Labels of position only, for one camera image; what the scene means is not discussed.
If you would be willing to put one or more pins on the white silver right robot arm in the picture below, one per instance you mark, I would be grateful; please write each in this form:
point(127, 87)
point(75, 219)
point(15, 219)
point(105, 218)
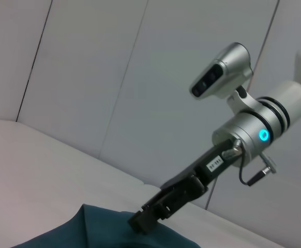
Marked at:
point(256, 126)

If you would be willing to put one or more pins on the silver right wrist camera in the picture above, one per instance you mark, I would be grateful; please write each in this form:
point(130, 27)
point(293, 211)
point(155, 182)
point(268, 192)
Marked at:
point(223, 72)

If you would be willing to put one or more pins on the teal blue t-shirt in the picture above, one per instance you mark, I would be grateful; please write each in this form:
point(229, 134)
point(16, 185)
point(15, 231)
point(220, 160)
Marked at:
point(101, 230)

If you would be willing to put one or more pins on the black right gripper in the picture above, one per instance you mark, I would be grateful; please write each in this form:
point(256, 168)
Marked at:
point(210, 168)

